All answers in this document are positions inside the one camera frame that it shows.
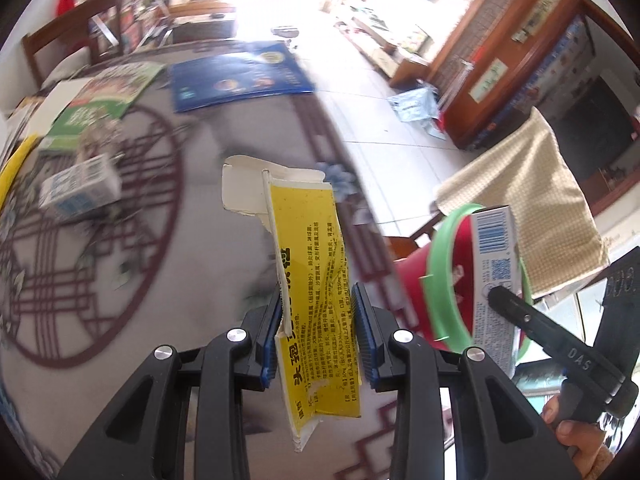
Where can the wooden chair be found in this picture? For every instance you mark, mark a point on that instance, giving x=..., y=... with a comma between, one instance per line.
x=65, y=40

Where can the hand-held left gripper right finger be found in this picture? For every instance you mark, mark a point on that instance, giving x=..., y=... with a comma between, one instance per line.
x=364, y=340

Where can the blue plastic bag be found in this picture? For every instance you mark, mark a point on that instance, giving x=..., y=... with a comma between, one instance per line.
x=417, y=107

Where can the blue folder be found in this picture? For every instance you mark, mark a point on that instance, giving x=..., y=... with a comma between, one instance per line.
x=235, y=72

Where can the beige checked cloth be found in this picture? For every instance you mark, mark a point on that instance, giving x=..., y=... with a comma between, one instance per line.
x=535, y=180

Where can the white blue milk carton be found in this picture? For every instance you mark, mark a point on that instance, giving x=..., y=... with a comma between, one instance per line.
x=80, y=187

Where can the white papers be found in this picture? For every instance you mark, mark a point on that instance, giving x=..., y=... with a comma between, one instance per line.
x=35, y=110

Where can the red bucket with green rim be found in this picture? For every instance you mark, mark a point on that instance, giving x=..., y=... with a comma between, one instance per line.
x=440, y=280

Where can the yellow cardboard box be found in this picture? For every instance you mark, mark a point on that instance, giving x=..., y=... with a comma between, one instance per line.
x=310, y=270

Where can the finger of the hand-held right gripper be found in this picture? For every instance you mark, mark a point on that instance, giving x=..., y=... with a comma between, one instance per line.
x=555, y=340

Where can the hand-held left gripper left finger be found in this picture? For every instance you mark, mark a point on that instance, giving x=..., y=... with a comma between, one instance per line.
x=267, y=345

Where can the wooden cabinet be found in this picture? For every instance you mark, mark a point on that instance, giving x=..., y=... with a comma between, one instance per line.
x=550, y=45

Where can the curved yellow plastic strip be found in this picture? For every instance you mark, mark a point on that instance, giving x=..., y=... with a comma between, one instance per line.
x=15, y=165

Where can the person's right hand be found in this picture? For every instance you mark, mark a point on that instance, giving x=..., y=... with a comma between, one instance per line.
x=570, y=435

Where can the green magazine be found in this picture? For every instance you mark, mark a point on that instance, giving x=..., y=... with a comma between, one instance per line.
x=105, y=95

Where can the floral printed tablecloth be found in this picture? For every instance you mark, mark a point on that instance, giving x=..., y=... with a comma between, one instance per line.
x=165, y=260

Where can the long white cardboard box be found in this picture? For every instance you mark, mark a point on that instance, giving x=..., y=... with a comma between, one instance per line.
x=492, y=245

